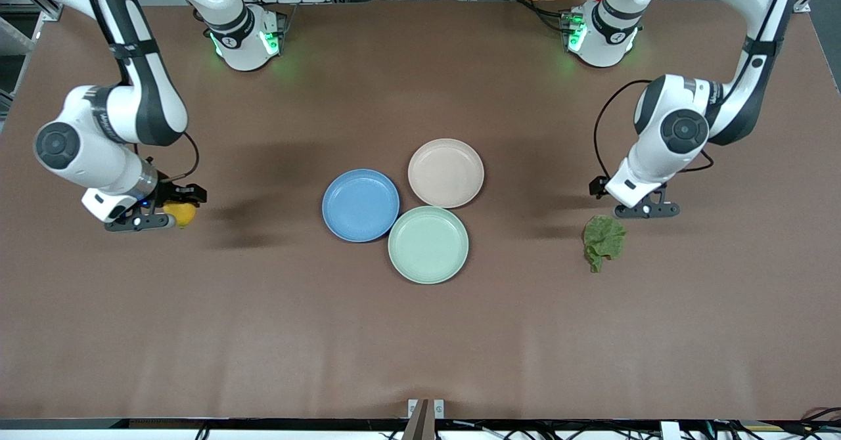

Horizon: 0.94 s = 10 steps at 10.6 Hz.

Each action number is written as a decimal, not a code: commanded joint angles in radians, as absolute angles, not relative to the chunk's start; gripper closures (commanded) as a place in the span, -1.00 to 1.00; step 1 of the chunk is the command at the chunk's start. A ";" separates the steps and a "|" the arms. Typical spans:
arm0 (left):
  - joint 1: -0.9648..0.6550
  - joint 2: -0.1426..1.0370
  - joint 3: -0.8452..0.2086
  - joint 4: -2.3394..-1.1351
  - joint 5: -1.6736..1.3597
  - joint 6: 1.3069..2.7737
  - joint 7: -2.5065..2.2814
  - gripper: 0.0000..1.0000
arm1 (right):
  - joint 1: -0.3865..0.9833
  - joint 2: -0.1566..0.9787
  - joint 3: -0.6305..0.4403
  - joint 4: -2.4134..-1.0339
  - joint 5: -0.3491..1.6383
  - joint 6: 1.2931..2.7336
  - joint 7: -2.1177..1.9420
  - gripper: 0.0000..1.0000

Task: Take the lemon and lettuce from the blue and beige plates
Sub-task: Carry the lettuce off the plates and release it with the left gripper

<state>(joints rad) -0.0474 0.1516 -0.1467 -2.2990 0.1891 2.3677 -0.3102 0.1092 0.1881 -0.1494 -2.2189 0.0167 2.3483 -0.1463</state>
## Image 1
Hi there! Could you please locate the green lettuce leaf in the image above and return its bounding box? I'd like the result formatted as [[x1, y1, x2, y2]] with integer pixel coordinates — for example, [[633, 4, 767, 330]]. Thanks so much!
[[582, 214, 627, 274]]

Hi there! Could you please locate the small metal table bracket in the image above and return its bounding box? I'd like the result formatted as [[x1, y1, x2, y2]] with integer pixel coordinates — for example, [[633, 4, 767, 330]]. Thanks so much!
[[407, 399, 445, 420]]

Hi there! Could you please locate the light green round plate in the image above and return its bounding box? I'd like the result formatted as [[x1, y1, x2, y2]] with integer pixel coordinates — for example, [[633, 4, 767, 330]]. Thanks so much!
[[388, 206, 470, 285]]

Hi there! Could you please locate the brown post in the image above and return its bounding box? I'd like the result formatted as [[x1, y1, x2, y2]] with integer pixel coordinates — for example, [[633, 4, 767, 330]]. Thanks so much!
[[401, 399, 431, 440]]

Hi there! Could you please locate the grey metal beam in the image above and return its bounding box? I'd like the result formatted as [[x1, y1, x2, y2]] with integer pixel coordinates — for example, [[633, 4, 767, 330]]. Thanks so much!
[[0, 16, 34, 56]]

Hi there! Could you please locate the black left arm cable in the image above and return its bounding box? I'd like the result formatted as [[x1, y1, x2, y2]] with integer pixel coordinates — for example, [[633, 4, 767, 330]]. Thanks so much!
[[593, 0, 792, 185]]

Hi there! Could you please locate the blue round plate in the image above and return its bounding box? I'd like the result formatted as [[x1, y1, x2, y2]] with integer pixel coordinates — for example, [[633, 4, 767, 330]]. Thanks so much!
[[322, 169, 400, 243]]

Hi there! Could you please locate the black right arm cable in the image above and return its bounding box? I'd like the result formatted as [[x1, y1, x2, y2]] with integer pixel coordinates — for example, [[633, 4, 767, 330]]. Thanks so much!
[[82, 0, 200, 183]]

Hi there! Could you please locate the beige round plate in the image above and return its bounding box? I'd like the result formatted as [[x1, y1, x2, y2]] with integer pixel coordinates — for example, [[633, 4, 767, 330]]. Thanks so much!
[[407, 138, 485, 209]]

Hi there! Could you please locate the black table edge rail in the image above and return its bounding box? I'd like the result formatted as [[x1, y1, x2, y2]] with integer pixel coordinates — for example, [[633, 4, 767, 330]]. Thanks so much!
[[0, 418, 841, 431]]

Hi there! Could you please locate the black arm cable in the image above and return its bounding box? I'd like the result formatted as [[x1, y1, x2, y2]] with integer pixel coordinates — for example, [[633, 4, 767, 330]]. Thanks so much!
[[593, 0, 792, 185], [82, 0, 200, 183]]

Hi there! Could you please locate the yellow lemon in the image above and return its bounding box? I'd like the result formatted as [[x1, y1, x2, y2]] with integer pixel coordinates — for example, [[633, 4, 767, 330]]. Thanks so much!
[[163, 202, 198, 229]]

